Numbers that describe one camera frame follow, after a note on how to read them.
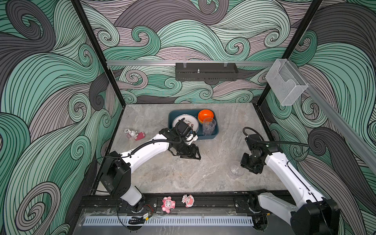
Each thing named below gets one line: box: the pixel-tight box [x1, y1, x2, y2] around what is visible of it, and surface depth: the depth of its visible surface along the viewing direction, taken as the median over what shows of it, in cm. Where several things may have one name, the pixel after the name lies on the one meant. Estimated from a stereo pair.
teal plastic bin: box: [167, 108, 220, 140], surface depth 106 cm
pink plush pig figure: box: [161, 195, 176, 214], surface depth 73 cm
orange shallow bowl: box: [197, 109, 214, 124], surface depth 106 cm
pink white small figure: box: [181, 193, 195, 208], surface depth 74 cm
